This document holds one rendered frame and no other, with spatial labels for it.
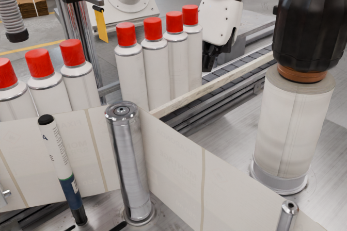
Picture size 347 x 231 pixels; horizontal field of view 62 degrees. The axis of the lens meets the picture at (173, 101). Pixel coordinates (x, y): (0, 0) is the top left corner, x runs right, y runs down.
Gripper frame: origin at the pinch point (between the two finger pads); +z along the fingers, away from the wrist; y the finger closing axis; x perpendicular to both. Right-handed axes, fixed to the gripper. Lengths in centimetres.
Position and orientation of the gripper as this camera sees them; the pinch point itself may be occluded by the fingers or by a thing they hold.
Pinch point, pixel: (206, 63)
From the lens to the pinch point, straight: 69.6
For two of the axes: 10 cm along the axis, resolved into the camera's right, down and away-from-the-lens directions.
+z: -2.2, 9.1, 3.4
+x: 7.3, -0.8, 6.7
